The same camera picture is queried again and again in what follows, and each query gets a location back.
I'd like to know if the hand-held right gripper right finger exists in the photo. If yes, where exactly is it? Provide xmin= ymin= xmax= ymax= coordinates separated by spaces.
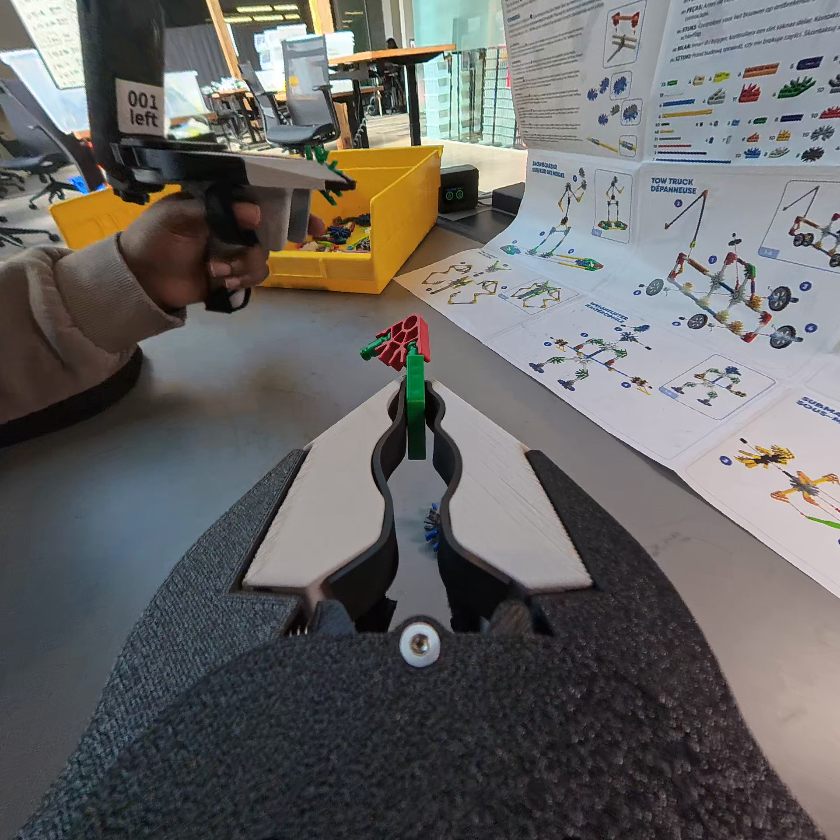
xmin=420 ymin=381 xmax=597 ymax=607

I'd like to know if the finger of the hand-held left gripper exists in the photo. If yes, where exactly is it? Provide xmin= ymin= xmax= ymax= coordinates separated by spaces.
xmin=254 ymin=188 xmax=313 ymax=253
xmin=241 ymin=153 xmax=355 ymax=198

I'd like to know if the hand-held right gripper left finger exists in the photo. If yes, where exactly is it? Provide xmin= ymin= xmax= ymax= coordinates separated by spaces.
xmin=241 ymin=381 xmax=413 ymax=607

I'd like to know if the red toy connector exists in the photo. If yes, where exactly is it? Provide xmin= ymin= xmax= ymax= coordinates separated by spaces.
xmin=374 ymin=314 xmax=431 ymax=366

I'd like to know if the grey desk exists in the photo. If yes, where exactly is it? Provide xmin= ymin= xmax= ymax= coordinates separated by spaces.
xmin=0 ymin=204 xmax=840 ymax=840

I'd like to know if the person's left hand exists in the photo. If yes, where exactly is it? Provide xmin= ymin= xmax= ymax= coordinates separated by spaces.
xmin=119 ymin=197 xmax=273 ymax=312

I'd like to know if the pile of toy pieces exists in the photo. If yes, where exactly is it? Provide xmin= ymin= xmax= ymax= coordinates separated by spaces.
xmin=305 ymin=214 xmax=376 ymax=254

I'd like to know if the white sign board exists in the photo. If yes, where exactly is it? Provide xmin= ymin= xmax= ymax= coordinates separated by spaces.
xmin=11 ymin=0 xmax=88 ymax=90

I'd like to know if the black office chair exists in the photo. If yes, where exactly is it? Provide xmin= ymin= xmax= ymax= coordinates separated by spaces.
xmin=243 ymin=35 xmax=345 ymax=153

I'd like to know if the wooden office table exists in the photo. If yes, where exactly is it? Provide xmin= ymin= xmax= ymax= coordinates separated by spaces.
xmin=329 ymin=44 xmax=459 ymax=148

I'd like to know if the black digital clock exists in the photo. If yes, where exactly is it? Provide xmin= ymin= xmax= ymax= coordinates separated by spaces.
xmin=437 ymin=163 xmax=481 ymax=216

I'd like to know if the fold-out toy instruction sheet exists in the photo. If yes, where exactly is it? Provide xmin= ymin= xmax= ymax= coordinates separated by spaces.
xmin=394 ymin=0 xmax=840 ymax=598

